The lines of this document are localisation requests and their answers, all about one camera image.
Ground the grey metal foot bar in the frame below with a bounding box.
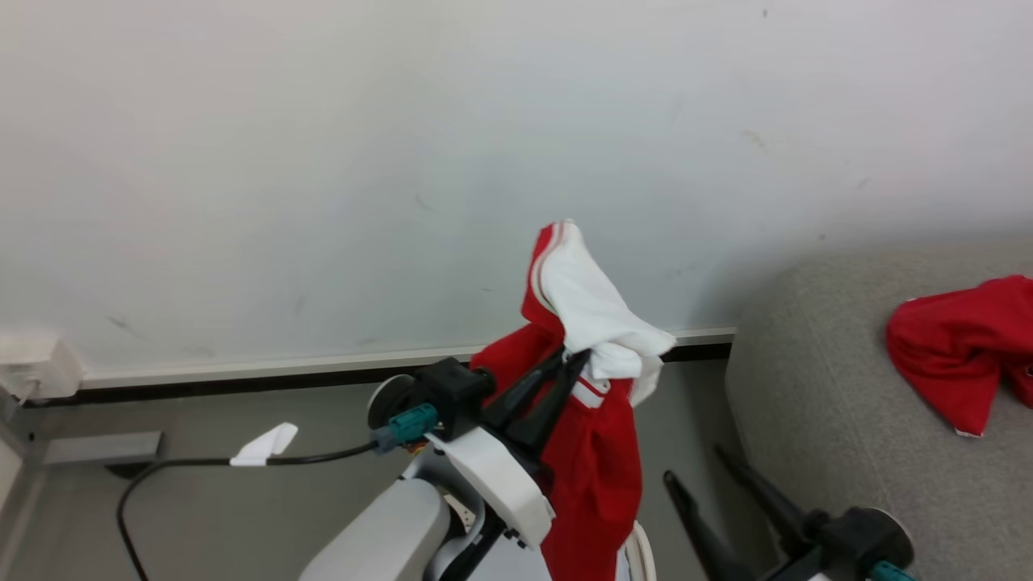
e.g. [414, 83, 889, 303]
[42, 431, 164, 466]

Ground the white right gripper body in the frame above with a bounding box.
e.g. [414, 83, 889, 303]
[759, 537, 868, 581]

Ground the white wall outlet box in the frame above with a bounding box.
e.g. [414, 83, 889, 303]
[0, 331, 86, 403]

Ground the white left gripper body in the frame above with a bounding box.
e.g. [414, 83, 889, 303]
[425, 426, 558, 550]

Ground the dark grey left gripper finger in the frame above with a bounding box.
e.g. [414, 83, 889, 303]
[504, 349, 592, 457]
[481, 349, 566, 430]

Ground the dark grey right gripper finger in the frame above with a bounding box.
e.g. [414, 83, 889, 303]
[663, 470, 755, 581]
[714, 444, 808, 537]

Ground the white laundry basket brown rim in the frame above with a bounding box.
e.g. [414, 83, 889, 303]
[617, 520, 656, 581]

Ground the red garment with white sleeves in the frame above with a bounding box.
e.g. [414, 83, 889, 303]
[470, 219, 677, 581]

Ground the white cable label tag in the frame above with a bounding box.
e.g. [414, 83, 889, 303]
[230, 422, 299, 467]

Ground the grey fabric sofa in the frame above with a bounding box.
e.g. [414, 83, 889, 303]
[724, 242, 1033, 581]

